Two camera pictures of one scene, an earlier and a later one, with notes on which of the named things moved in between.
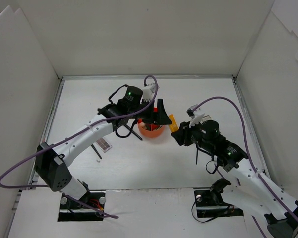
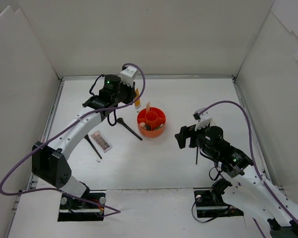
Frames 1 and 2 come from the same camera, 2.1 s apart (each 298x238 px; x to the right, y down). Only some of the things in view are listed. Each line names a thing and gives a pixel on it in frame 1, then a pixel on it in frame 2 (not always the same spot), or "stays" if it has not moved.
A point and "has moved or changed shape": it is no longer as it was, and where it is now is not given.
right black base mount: x=210 y=203 stays
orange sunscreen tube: x=174 y=127 has moved or changed shape
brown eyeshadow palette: x=104 y=145 stays
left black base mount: x=71 y=210 stays
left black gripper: x=155 y=113 -> x=128 y=93
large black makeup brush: x=133 y=132 stays
